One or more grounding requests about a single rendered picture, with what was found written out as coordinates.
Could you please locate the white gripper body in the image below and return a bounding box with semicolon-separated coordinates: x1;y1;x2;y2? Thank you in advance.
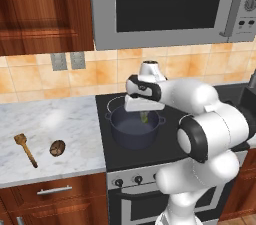
123;94;165;113

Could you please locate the green lemon wedge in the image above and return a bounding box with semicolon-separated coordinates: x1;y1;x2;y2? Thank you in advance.
139;111;150;124

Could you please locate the dark blue pot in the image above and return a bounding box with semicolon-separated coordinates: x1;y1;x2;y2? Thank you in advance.
104;103;167;151

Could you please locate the brown potato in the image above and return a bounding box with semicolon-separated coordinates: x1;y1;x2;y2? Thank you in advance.
49;139;67;158

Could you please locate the wooden spatula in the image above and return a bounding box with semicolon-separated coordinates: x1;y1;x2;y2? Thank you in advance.
13;132;39;169

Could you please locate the black hob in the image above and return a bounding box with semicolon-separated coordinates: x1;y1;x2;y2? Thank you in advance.
95;82;256;173

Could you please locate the steel microwave oven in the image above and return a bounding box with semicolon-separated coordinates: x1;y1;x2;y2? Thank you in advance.
88;0;256;51

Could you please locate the oven door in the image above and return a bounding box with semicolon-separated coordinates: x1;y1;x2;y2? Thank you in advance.
108;178;236;225

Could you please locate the wooden drawer front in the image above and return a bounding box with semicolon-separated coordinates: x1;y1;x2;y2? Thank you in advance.
0;172;109;207

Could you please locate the dark grey pan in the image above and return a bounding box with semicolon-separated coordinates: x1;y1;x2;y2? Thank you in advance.
239;68;256;127

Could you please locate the wooden base cupboard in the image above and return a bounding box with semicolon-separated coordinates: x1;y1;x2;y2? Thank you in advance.
218;148;256;223

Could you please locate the wooden base cupboard door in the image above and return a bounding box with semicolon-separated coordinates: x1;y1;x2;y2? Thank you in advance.
0;200;110;225

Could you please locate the grey wall socket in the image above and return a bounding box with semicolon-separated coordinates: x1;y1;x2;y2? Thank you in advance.
69;51;87;71
50;52;69;72

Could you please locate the steel oven door handle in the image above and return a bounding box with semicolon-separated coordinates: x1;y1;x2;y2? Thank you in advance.
114;189;164;201

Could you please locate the steel drawer handle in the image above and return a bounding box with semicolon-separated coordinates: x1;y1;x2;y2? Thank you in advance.
36;185;74;196

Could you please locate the steel microwave door handle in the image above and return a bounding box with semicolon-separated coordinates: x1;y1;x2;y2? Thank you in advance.
218;0;252;38

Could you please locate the wooden wall cupboard door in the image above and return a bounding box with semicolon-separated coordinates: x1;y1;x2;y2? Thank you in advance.
0;0;95;56

